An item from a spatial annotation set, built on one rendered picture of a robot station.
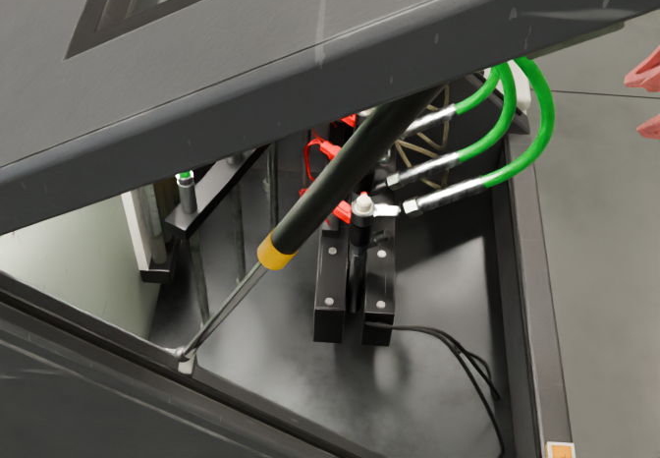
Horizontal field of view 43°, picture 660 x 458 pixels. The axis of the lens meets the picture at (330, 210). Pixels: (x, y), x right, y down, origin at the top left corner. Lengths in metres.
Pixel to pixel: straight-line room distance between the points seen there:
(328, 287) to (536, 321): 0.27
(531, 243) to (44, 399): 0.74
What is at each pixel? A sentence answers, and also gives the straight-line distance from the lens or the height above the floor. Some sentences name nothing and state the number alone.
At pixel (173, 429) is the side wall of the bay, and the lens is 0.65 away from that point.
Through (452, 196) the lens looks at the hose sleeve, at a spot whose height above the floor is 1.16.
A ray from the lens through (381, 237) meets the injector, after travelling 0.99.
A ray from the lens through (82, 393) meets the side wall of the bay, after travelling 0.62.
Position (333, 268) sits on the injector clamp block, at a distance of 1.07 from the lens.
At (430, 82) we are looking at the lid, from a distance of 0.32.
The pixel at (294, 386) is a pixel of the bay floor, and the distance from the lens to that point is 1.16.
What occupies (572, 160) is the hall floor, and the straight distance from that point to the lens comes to 2.67.
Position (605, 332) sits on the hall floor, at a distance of 2.31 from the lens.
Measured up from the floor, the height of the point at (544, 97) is 1.31.
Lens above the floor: 1.86
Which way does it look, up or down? 51 degrees down
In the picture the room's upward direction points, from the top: 3 degrees clockwise
